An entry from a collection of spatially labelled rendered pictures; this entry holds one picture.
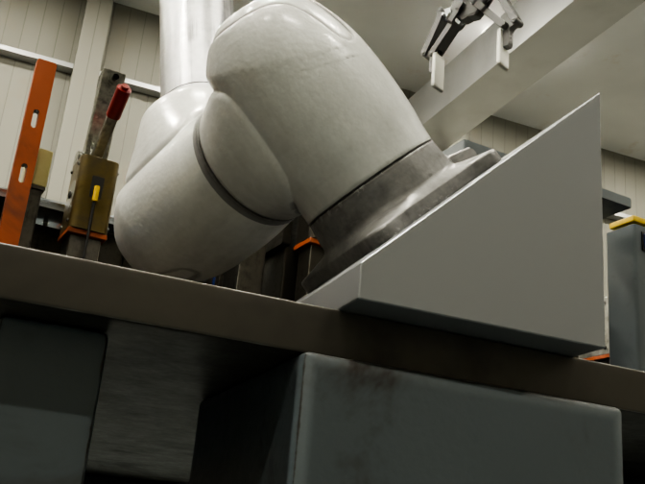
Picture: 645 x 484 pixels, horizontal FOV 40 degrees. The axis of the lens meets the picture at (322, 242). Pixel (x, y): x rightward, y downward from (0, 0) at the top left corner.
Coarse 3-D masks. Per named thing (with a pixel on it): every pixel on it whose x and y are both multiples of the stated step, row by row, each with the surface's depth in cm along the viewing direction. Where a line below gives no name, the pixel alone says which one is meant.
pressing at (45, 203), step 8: (0, 192) 134; (0, 200) 139; (40, 200) 137; (48, 200) 138; (0, 208) 143; (40, 208) 141; (48, 208) 141; (56, 208) 138; (0, 216) 146; (40, 216) 144; (48, 216) 144; (56, 216) 144; (112, 216) 142; (40, 224) 148; (48, 224) 148; (56, 224) 147; (112, 224) 142; (112, 232) 149
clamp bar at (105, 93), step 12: (108, 72) 141; (108, 84) 140; (120, 84) 141; (96, 96) 140; (108, 96) 140; (96, 108) 139; (96, 120) 139; (96, 132) 139; (84, 144) 139; (108, 144) 139
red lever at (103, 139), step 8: (120, 88) 131; (128, 88) 131; (120, 96) 131; (128, 96) 132; (112, 104) 132; (120, 104) 132; (112, 112) 133; (120, 112) 133; (112, 120) 134; (104, 128) 134; (112, 128) 135; (104, 136) 135; (96, 144) 136; (104, 144) 136; (96, 152) 137; (104, 152) 137
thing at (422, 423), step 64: (256, 384) 77; (320, 384) 67; (384, 384) 69; (448, 384) 71; (256, 448) 73; (320, 448) 66; (384, 448) 68; (448, 448) 70; (512, 448) 72; (576, 448) 74
